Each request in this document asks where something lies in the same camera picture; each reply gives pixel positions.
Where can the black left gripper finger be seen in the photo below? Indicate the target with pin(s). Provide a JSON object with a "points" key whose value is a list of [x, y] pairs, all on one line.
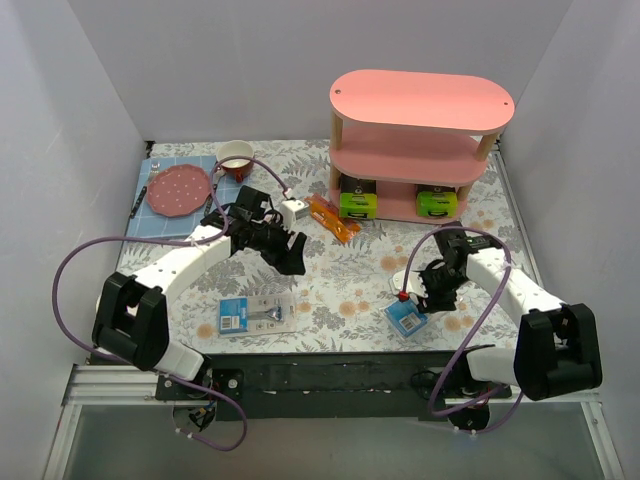
{"points": [[295, 244], [292, 263]]}

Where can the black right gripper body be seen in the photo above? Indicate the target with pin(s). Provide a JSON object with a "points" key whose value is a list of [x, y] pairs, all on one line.
{"points": [[435, 291]]}

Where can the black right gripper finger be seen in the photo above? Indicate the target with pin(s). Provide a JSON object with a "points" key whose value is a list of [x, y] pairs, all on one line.
{"points": [[424, 305], [443, 302]]}

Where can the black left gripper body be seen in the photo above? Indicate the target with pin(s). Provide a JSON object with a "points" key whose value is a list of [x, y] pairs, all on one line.
{"points": [[282, 248]]}

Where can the blue razor blister pack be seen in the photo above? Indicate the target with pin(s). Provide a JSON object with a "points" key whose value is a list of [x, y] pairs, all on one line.
{"points": [[405, 318], [257, 315]]}

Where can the black green Gillette razor box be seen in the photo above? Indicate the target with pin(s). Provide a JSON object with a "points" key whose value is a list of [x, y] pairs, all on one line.
{"points": [[358, 198]]}

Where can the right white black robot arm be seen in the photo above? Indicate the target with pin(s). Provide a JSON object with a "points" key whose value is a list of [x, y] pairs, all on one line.
{"points": [[556, 351]]}

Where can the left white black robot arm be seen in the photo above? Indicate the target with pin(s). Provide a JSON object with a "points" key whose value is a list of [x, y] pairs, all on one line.
{"points": [[132, 318]]}

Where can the pink three-tier shelf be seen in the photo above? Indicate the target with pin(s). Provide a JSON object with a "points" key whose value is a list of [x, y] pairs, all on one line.
{"points": [[403, 129]]}

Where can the orange long snack packet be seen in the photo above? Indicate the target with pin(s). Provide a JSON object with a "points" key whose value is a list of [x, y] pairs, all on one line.
{"points": [[325, 213]]}

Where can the red cup white inside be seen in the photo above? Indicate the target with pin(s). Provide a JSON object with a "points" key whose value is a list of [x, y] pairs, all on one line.
{"points": [[235, 158]]}

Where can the floral tablecloth mat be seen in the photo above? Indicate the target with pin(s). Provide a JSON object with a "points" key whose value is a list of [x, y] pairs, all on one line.
{"points": [[340, 300]]}

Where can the pink dotted plate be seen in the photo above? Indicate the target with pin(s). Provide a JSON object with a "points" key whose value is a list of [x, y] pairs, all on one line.
{"points": [[178, 191]]}

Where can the blue checkered placemat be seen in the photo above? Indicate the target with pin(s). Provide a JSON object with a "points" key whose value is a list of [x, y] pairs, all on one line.
{"points": [[146, 223]]}

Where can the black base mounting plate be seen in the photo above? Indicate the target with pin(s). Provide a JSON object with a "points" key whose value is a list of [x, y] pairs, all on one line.
{"points": [[327, 385]]}

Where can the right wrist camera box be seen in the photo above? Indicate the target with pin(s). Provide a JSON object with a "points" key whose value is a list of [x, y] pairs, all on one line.
{"points": [[407, 284]]}

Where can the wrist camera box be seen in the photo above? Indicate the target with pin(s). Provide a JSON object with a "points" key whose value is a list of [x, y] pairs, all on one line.
{"points": [[293, 210], [407, 284]]}

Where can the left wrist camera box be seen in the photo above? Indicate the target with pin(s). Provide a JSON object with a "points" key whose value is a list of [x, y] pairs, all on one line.
{"points": [[293, 210]]}

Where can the black handled spoon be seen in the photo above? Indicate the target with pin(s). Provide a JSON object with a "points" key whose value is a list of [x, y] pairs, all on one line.
{"points": [[214, 180]]}

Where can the black handled fork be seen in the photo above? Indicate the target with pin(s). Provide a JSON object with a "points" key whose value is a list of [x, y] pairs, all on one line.
{"points": [[154, 170]]}

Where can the aluminium frame rail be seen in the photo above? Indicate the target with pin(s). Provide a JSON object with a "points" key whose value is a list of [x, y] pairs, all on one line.
{"points": [[315, 419]]}

